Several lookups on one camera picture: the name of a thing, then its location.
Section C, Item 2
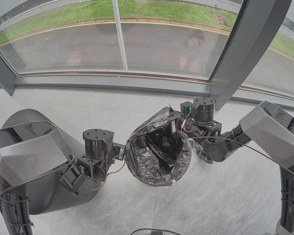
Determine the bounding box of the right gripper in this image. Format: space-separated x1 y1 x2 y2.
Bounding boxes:
170 115 204 138

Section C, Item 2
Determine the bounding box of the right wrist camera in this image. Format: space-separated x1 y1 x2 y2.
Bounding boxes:
180 101 193 116

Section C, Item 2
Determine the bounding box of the crumpled black plastic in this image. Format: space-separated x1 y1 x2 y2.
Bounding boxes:
191 141 213 165

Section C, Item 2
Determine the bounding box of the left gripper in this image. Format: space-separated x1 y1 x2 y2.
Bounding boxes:
96 142 128 180

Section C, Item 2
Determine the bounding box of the black plastic bag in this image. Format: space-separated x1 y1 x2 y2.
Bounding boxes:
125 104 193 187

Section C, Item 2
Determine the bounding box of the window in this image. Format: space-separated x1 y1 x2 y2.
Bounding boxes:
0 0 294 112

